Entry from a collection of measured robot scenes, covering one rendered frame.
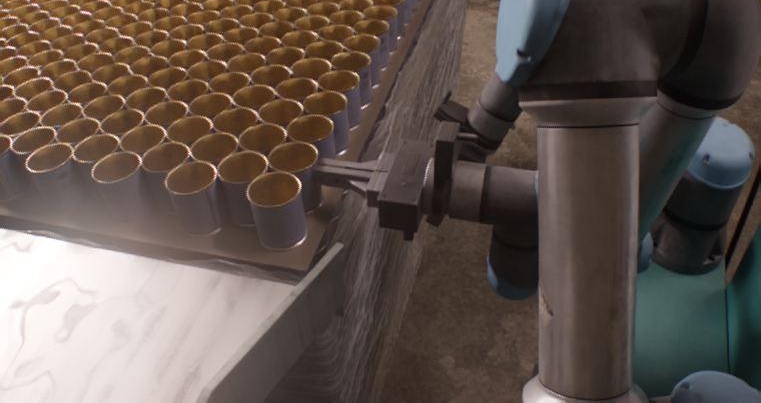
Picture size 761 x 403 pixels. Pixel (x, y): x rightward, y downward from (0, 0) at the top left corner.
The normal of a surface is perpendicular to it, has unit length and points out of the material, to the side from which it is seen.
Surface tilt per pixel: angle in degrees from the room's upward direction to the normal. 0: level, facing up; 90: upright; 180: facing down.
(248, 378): 90
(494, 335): 0
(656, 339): 0
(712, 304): 0
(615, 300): 60
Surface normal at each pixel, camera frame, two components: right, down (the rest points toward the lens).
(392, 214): -0.25, 0.63
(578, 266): -0.45, 0.14
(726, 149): -0.03, -0.69
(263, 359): 0.86, 0.29
